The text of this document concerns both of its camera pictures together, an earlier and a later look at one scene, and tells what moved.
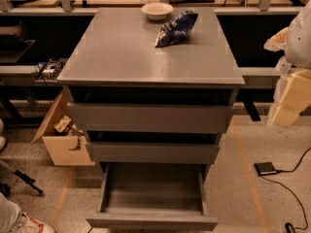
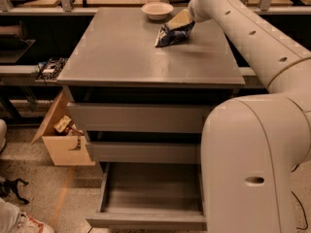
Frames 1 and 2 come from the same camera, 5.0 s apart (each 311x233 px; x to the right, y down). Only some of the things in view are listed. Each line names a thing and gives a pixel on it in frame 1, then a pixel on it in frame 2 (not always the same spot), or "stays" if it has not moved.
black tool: [27, 179] → [9, 188]
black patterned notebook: [50, 70] stays
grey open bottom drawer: [153, 196] stays
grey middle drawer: [153, 152] stays
